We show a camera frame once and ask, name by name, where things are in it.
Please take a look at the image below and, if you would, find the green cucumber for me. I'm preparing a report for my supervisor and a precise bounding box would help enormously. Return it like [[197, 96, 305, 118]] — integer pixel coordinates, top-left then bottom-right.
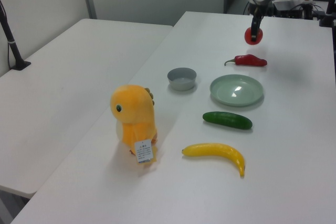
[[202, 111, 253, 131]]

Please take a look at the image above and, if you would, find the black electronics box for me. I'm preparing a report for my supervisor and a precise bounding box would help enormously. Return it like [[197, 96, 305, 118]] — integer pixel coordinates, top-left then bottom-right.
[[272, 0, 306, 19]]

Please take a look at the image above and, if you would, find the red chili pepper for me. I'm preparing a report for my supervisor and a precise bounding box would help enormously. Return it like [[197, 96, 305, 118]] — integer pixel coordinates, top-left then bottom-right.
[[224, 54, 268, 68]]

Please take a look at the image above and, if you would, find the red apple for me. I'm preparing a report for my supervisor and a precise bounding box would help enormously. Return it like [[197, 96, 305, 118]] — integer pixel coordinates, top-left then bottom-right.
[[244, 27, 264, 46]]

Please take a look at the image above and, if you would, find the yellow banana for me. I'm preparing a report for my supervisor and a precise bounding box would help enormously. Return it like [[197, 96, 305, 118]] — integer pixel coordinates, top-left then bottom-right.
[[181, 143, 246, 178]]

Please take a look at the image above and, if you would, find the small grey bowl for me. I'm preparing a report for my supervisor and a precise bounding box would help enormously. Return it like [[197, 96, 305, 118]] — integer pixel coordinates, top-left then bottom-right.
[[167, 67, 198, 92]]

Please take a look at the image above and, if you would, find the white paper hang tag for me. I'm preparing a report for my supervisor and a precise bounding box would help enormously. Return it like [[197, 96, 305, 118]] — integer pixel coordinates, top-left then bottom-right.
[[134, 137, 154, 164]]

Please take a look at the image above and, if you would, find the orange plush dinosaur toy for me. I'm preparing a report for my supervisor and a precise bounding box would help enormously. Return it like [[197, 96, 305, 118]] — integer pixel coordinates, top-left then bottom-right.
[[109, 84, 159, 166]]

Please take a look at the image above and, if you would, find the black camera pole with base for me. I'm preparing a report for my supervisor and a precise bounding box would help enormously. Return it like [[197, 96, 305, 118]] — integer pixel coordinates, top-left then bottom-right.
[[0, 0, 32, 71]]

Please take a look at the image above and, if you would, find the pale green plate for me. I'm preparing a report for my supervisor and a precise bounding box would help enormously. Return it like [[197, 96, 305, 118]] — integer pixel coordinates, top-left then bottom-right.
[[209, 74, 264, 108]]

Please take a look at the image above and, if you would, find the black clamp stand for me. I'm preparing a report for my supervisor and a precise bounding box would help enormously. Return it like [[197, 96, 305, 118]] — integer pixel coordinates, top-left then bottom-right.
[[318, 0, 336, 28]]

